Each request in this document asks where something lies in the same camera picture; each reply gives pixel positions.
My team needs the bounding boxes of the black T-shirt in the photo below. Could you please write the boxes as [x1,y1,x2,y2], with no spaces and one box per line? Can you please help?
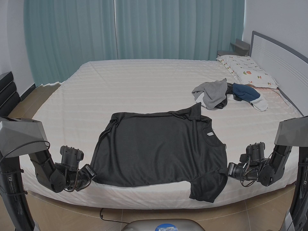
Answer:
[90,104,228,203]

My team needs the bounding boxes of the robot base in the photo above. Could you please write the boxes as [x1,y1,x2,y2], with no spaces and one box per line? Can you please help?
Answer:
[125,219,205,231]

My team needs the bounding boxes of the bed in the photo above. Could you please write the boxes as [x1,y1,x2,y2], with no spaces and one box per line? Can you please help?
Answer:
[19,30,308,211]

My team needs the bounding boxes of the pile of clothes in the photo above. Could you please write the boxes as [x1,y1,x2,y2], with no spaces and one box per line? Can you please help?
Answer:
[192,78,268,112]

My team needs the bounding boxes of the blue-green curtain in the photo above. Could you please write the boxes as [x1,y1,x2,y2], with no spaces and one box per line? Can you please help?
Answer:
[23,0,119,86]
[115,0,245,61]

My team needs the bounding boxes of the white printed pillow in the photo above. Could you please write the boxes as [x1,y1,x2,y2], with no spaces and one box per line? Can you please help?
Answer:
[217,54,279,89]

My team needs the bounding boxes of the grey bedside table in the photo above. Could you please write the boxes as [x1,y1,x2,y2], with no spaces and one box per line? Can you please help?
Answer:
[217,38,251,57]

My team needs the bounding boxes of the black chest of drawers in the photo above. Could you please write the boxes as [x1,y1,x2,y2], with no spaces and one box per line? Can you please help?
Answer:
[0,72,21,117]

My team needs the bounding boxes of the black cable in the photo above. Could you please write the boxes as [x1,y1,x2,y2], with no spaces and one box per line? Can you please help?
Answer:
[100,208,129,224]
[0,141,51,171]

